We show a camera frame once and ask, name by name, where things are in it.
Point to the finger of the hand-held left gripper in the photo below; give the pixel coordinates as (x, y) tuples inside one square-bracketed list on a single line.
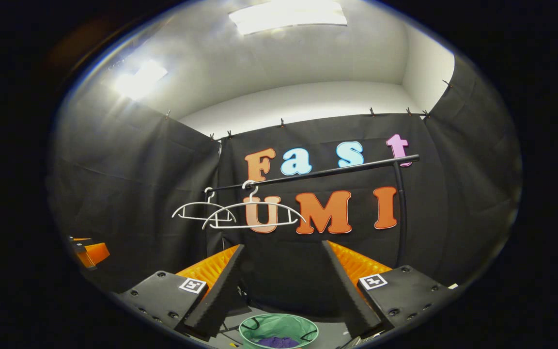
[(96, 254)]

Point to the ceiling light panel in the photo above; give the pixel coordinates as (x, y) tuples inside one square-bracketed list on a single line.
[(139, 79), (288, 15)]

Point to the purple ribbed shirt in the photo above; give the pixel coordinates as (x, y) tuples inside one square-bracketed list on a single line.
[(279, 342)]

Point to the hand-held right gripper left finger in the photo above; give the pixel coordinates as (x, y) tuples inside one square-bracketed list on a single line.
[(221, 295)]

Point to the white plastic hanger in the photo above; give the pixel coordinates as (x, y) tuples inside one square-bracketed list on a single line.
[(255, 204), (201, 204)]

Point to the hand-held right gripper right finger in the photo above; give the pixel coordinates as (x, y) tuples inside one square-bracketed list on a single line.
[(351, 295)]

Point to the green laundry hamper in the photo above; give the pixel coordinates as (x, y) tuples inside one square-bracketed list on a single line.
[(279, 325)]

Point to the black metal clothes rack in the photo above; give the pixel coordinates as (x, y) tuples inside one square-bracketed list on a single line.
[(332, 171)]

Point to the black backdrop cloth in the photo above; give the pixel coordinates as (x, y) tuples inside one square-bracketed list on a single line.
[(472, 169), (288, 271), (138, 194)]

